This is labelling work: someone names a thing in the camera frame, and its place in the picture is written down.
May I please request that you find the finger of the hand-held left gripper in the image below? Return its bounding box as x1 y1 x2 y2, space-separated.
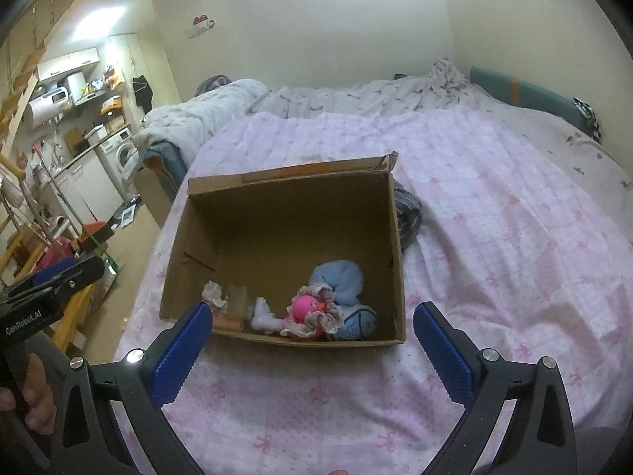
10 256 108 304

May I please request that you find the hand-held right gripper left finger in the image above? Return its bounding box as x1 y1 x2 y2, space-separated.
49 302 214 475

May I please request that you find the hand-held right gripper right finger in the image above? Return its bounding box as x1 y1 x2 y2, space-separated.
413 301 579 475

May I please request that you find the doll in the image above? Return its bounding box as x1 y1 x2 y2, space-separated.
250 284 343 341

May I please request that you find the pink rubber toy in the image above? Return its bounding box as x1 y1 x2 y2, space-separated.
289 294 327 327

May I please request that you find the brown cardboard box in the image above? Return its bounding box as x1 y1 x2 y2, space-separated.
159 152 407 348

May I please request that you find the white blue soft ball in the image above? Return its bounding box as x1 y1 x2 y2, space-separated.
329 304 377 341

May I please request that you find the person's left hand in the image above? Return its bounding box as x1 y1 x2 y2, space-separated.
0 355 58 430

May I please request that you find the pink bin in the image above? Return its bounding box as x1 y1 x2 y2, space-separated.
30 237 76 273

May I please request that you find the red box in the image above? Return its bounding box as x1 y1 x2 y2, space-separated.
81 222 114 245

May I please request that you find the clear plastic packet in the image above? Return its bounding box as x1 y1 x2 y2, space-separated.
200 279 229 314

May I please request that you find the white kitchen cabinet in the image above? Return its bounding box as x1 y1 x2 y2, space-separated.
49 156 124 224

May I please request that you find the tall brown carton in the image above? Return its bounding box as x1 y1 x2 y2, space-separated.
135 156 181 231

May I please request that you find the white washing machine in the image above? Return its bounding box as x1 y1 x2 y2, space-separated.
96 129 142 194

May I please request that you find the light blue plush toy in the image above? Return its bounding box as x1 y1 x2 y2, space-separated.
309 261 365 308

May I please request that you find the dark cloth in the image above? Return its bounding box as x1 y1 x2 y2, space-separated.
393 182 423 252

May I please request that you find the teal orange folded blanket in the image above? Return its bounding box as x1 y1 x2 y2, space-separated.
143 141 191 179

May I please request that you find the white water heater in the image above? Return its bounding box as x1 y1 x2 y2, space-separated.
26 90 65 127

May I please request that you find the wooden ladder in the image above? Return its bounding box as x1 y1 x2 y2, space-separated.
0 44 51 268

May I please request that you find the black hanging garment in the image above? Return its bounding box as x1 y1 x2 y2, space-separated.
133 75 152 110

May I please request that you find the white duvet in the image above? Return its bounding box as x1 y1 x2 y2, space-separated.
133 78 270 160

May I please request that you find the teal bolster pillow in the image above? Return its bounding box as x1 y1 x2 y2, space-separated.
469 65 594 134

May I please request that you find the black white patterned item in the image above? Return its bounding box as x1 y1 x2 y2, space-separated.
572 98 602 145

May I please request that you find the white floral bedsheet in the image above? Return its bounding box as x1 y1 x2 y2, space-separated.
250 57 633 219

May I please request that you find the wall hook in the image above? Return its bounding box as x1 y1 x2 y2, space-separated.
189 12 216 39

